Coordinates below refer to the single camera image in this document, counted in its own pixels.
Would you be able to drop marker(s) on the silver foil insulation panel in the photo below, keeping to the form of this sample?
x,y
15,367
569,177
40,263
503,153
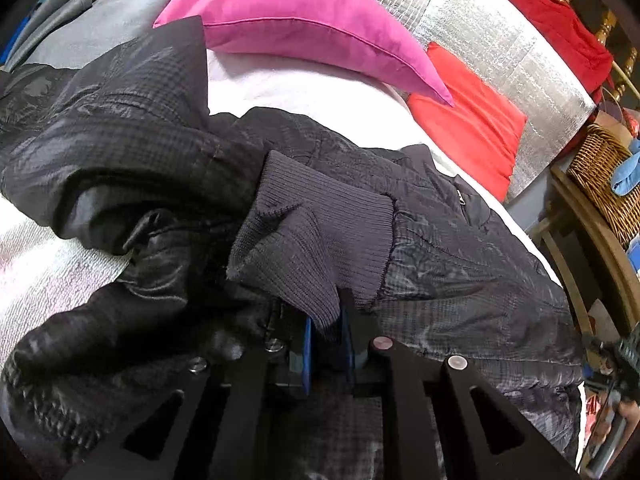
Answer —
x,y
500,25

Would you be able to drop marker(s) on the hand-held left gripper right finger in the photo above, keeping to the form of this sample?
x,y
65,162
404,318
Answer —
x,y
346,350

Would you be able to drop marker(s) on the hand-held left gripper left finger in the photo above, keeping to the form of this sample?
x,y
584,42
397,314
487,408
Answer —
x,y
306,355

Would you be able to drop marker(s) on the black jacket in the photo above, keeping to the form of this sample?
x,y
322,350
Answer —
x,y
150,160

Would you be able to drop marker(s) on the white embossed blanket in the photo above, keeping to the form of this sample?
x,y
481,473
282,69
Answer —
x,y
300,90

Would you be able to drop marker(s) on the pink pillow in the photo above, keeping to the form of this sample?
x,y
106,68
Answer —
x,y
300,10

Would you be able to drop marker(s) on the grey garment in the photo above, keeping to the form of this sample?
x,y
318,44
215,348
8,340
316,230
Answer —
x,y
100,20

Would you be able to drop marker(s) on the wicker basket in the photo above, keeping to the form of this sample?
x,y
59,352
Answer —
x,y
595,160

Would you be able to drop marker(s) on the red blanket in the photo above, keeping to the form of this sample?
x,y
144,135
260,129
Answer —
x,y
550,15

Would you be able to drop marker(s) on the light blue cloth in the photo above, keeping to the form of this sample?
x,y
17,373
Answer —
x,y
627,175

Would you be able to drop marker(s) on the red pillow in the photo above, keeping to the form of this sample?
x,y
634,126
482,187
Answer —
x,y
470,125

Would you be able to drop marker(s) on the wooden chair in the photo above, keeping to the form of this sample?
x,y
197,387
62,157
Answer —
x,y
585,220

